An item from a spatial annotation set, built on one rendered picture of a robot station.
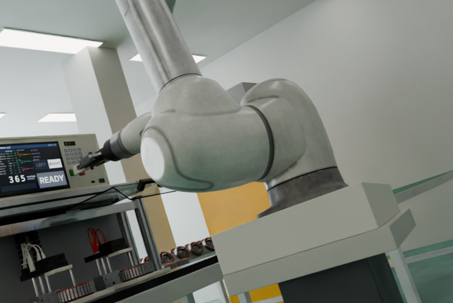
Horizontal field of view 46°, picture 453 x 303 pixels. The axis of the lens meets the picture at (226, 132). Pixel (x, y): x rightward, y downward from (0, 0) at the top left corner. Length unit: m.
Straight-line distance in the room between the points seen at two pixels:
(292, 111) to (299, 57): 6.06
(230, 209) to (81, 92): 2.15
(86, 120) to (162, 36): 5.07
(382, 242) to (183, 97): 0.42
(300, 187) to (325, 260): 0.16
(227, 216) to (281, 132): 4.53
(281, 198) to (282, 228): 0.10
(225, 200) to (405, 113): 2.42
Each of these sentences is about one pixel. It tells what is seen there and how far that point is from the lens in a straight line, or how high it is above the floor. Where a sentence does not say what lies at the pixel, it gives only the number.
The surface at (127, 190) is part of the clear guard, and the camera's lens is 1.65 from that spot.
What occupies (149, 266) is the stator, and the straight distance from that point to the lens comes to 1.73.
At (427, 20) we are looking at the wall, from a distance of 6.57.
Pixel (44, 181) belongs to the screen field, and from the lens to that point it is 1.80.
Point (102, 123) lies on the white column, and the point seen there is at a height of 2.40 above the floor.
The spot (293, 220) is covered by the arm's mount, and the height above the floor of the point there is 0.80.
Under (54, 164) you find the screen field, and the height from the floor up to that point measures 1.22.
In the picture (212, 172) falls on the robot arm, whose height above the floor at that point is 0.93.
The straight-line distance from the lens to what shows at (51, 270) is 1.64.
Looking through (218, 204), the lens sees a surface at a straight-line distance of 5.57.
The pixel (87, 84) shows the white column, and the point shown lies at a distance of 6.11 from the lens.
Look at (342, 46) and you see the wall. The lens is 6.87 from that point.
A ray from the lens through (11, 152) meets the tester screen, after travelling 1.78.
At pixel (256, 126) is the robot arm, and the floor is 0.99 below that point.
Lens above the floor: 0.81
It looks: 11 degrees up
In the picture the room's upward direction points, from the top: 19 degrees counter-clockwise
